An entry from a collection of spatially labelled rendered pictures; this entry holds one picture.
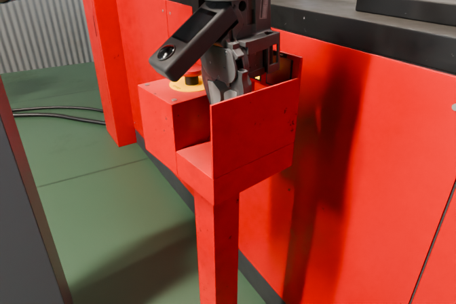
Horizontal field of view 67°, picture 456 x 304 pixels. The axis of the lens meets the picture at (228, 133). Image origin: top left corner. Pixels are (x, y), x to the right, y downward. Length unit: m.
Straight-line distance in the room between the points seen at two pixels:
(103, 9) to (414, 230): 1.55
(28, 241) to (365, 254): 0.70
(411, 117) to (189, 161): 0.33
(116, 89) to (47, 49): 1.86
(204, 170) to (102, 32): 1.40
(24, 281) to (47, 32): 2.91
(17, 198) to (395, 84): 0.72
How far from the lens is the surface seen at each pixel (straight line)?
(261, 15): 0.47
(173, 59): 0.40
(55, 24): 3.64
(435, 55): 0.54
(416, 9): 0.62
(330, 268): 0.84
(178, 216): 1.47
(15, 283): 0.96
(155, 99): 0.53
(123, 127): 1.97
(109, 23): 1.80
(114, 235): 1.45
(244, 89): 0.43
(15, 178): 0.79
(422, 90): 0.55
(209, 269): 0.72
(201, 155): 0.50
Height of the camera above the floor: 0.97
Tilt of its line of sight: 28 degrees down
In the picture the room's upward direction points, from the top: straight up
